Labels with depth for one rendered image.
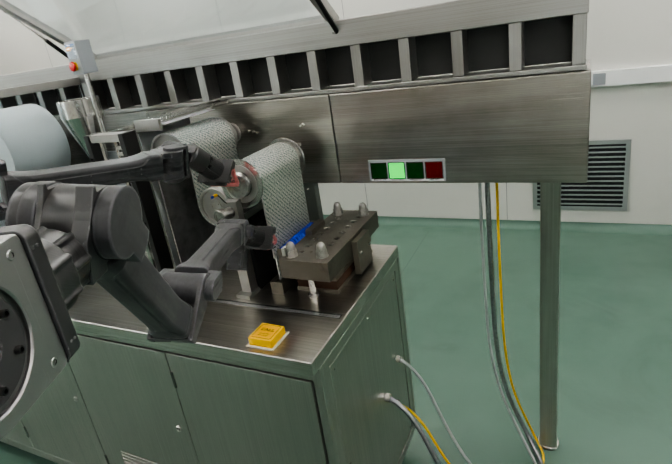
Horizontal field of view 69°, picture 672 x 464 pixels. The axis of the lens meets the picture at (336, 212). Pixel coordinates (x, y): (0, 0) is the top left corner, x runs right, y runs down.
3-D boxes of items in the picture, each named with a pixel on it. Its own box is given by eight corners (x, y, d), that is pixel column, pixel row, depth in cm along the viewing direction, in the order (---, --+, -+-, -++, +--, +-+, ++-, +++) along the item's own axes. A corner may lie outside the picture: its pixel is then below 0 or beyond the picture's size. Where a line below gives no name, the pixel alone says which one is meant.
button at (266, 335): (249, 345, 125) (247, 337, 125) (264, 330, 131) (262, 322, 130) (272, 349, 122) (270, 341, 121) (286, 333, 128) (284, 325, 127)
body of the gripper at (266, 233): (274, 250, 137) (259, 247, 131) (244, 248, 142) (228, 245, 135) (276, 227, 138) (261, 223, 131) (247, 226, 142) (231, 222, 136)
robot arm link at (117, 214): (207, 355, 84) (149, 352, 84) (219, 280, 90) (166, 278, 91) (100, 240, 45) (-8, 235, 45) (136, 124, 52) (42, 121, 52)
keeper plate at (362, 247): (355, 273, 152) (350, 241, 148) (367, 259, 160) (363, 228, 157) (362, 274, 151) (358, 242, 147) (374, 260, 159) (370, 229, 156)
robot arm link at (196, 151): (189, 164, 117) (199, 143, 118) (170, 159, 120) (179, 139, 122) (207, 175, 123) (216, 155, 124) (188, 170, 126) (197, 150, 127)
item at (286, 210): (273, 258, 147) (261, 201, 141) (309, 228, 166) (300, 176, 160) (275, 258, 147) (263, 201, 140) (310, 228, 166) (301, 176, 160)
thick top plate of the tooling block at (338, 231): (281, 277, 143) (277, 259, 141) (337, 225, 177) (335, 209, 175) (330, 282, 136) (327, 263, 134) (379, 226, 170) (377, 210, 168)
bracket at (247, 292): (235, 299, 150) (213, 206, 139) (247, 288, 155) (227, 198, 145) (249, 301, 148) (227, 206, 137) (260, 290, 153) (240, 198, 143)
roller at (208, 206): (203, 224, 153) (194, 188, 149) (249, 197, 175) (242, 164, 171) (234, 225, 148) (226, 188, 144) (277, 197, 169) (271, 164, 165)
